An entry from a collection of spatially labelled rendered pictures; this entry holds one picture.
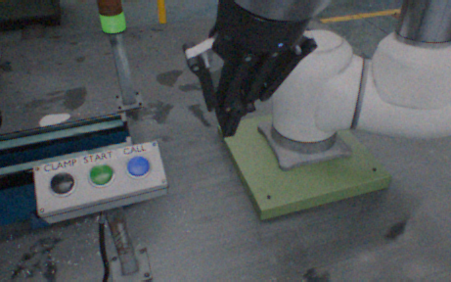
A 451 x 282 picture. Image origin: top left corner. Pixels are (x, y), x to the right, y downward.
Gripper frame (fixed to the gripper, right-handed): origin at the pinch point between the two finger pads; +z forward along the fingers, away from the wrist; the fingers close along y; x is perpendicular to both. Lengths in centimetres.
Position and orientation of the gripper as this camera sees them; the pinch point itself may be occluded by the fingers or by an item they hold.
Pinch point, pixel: (230, 115)
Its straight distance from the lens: 45.7
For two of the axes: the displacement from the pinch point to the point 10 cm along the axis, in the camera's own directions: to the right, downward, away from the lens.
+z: -1.5, 4.3, 8.9
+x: 2.9, 8.8, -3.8
